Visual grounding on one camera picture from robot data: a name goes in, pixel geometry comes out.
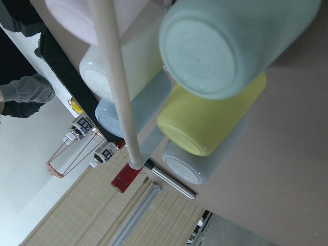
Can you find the green cup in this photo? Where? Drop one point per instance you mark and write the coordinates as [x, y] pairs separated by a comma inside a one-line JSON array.
[[214, 49]]

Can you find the person grey sleeve forearm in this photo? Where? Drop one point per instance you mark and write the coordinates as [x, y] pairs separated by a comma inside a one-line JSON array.
[[34, 88]]

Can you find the light blue cup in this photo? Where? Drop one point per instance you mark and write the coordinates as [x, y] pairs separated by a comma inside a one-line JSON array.
[[144, 105]]

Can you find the yellow cup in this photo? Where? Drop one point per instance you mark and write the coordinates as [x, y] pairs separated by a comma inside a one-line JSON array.
[[199, 125]]

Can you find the grey cup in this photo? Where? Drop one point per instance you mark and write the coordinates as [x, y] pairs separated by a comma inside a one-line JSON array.
[[198, 169]]

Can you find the cream white cup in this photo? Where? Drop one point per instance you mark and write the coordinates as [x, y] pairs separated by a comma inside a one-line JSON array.
[[141, 58]]

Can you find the pink cup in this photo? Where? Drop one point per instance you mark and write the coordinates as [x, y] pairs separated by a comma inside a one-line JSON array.
[[75, 16]]

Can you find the silver black cylinder tool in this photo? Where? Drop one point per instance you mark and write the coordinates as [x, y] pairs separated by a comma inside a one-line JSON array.
[[187, 192]]

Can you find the labelled plastic bottle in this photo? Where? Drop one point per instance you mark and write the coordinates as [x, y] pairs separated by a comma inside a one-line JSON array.
[[103, 154], [79, 128]]

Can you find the red box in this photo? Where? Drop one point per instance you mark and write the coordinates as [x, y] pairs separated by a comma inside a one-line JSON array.
[[124, 178]]

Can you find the bamboo slat mat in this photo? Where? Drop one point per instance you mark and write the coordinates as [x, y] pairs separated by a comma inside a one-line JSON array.
[[92, 212]]

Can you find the metal frame post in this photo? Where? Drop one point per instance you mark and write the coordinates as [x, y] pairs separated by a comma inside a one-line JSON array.
[[141, 207]]

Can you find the copper wire basket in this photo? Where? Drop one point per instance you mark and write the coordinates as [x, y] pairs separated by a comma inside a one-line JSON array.
[[71, 153]]

